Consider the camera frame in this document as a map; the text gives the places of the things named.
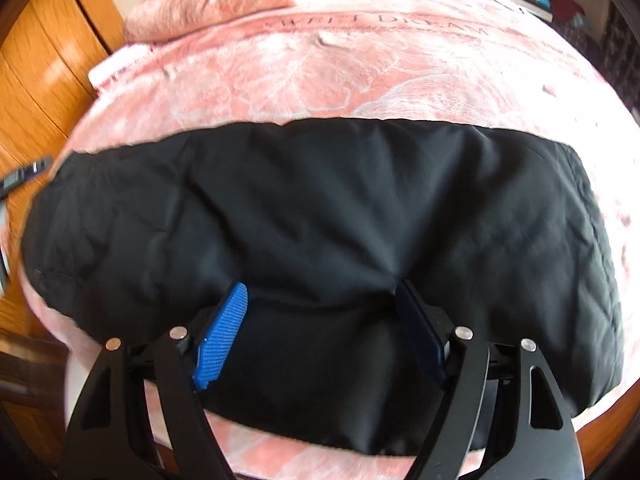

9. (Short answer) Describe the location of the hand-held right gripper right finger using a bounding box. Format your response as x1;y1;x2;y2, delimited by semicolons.
395;279;586;480

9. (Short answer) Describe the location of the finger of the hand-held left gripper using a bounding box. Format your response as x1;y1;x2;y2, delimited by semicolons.
0;156;54;202

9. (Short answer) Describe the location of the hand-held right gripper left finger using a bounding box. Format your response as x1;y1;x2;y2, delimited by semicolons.
64;281;249;480

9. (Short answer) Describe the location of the black jacket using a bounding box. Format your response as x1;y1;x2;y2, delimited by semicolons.
20;119;626;456

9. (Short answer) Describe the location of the wooden wardrobe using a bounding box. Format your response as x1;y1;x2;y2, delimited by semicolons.
0;0;126;480

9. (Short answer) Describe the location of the white knitted cloth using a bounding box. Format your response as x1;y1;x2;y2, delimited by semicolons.
87;45;151;93

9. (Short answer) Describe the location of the folded pink quilt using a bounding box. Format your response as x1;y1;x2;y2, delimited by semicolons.
122;0;301;43

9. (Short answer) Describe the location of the bed with pink cover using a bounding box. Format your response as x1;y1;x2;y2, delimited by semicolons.
0;0;640;480

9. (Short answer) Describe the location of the dark patterned curtain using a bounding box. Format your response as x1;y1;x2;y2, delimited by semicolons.
597;0;640;126

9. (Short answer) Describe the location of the red bag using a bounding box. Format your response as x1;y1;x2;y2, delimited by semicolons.
535;0;585;22

